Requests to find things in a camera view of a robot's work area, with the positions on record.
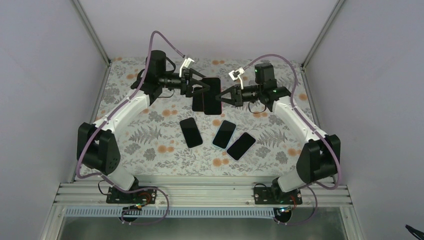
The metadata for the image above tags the smartphone in clear case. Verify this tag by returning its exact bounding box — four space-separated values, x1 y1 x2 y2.
226 132 256 161

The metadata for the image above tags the right aluminium frame post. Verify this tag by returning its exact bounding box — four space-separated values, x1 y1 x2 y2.
302 0 345 67

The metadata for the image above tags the slotted grey cable duct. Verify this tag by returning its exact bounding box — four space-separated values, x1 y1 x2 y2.
63 206 275 219

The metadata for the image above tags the aluminium mounting rail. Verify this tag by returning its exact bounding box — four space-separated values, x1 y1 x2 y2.
53 175 353 207

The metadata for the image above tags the black phone case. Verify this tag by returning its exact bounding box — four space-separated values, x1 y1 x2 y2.
192 92 204 112

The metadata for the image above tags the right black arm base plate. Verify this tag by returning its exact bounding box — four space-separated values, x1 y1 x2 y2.
253 183 303 205

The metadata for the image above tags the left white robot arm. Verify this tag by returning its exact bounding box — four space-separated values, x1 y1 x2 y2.
75 50 210 203

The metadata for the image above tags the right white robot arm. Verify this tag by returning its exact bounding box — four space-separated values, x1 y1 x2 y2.
215 63 341 204

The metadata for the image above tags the left aluminium frame post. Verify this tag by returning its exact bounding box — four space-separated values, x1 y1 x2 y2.
71 0 111 66

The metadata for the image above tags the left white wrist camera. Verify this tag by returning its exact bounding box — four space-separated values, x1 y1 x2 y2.
178 57 195 78

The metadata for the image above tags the aluminium frame post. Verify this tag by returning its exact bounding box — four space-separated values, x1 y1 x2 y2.
302 0 345 67
71 0 111 66

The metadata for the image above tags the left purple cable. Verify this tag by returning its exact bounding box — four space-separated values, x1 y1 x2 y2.
75 31 186 226

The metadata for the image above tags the purple smartphone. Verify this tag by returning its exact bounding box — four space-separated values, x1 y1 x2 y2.
201 77 222 115

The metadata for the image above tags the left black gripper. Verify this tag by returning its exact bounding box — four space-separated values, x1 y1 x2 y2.
158 67 209 98

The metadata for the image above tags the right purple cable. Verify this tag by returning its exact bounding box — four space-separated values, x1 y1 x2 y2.
238 54 342 226

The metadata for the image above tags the black smartphone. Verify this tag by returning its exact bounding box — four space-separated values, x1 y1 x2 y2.
179 117 203 148

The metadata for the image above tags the purple cable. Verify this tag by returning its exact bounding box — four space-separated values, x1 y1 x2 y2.
238 54 342 226
75 31 186 226

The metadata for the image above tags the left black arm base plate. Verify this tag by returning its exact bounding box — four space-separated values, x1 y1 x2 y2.
106 187 157 205

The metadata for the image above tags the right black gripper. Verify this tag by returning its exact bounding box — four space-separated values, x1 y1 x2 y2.
215 83 263 107

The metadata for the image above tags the floral patterned table mat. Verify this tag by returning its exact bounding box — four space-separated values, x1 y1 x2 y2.
96 57 302 177

